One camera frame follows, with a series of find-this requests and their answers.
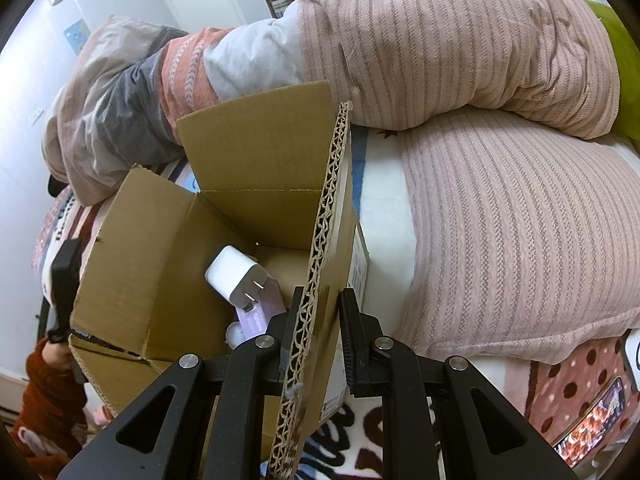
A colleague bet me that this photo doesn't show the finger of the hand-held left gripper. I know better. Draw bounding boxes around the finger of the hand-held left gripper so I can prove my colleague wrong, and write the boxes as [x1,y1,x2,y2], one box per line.
[47,238,84,346]

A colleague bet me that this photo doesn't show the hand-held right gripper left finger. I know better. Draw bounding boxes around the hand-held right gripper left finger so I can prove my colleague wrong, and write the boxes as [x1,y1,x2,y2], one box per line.
[56,286,307,480]

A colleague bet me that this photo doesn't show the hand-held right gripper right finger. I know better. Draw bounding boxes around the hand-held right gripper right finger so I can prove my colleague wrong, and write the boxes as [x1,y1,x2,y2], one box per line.
[340,287,577,480]

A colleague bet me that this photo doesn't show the brown cardboard box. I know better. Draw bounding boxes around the brown cardboard box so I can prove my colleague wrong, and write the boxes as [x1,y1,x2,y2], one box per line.
[69,80,372,479]

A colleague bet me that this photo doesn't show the light purple small package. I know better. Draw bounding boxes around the light purple small package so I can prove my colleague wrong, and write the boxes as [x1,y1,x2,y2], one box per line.
[235,280,290,342]

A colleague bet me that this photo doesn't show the small white round object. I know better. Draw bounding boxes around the small white round object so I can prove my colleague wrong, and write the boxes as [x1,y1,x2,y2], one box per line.
[225,321,251,348]

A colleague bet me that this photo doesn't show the white charger plug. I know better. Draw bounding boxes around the white charger plug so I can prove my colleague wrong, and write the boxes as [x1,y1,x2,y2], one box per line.
[204,245,273,307]

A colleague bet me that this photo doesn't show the grey pink folded quilt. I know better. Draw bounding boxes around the grey pink folded quilt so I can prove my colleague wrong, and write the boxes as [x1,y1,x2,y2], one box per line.
[41,15,188,207]

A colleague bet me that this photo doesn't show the orange grey patterned blanket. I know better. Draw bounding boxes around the orange grey patterned blanket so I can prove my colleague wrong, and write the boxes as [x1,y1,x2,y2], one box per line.
[97,26,236,166]

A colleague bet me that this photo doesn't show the pink striped duvet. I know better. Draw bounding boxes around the pink striped duvet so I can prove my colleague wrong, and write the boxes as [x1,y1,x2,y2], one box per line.
[295,0,633,361]

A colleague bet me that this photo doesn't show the smartphone with lit screen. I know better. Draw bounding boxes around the smartphone with lit screen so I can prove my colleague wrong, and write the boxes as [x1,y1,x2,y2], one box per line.
[551,377,628,468]

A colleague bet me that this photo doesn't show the white object with dark mark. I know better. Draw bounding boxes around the white object with dark mark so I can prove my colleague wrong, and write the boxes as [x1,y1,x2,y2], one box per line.
[621,329,640,392]

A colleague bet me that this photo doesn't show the green cushion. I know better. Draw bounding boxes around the green cushion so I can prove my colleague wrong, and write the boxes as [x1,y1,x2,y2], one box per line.
[582,0,640,143]

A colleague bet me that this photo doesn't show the blue wall sticker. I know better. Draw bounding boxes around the blue wall sticker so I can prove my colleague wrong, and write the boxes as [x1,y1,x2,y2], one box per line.
[62,17,92,55]

